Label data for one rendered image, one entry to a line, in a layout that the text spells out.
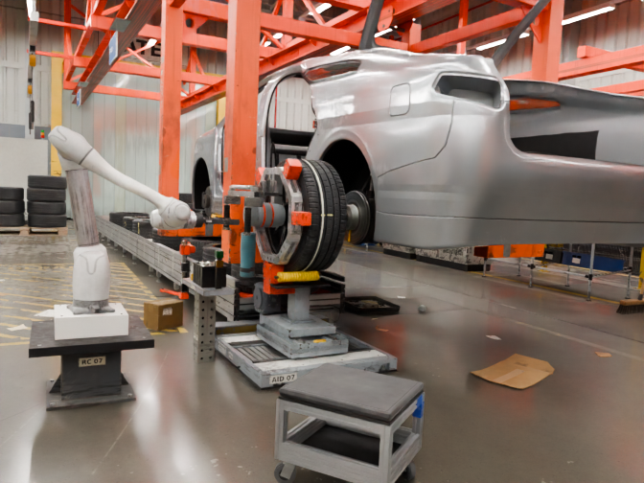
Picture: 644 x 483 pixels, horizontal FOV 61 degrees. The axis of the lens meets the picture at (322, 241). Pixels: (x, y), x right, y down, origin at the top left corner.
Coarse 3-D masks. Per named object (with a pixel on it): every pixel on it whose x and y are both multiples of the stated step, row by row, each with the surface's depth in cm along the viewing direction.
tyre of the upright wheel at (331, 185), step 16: (304, 160) 309; (320, 160) 320; (304, 176) 294; (320, 176) 299; (336, 176) 303; (304, 192) 294; (336, 192) 297; (320, 208) 290; (336, 208) 295; (320, 224) 291; (336, 224) 296; (304, 240) 294; (336, 240) 300; (304, 256) 296; (320, 256) 301; (336, 256) 306
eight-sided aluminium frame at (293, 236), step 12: (276, 168) 305; (288, 180) 295; (288, 192) 291; (288, 204) 291; (300, 204) 290; (288, 216) 291; (288, 228) 291; (300, 228) 292; (264, 240) 331; (288, 240) 291; (264, 252) 323; (288, 252) 301
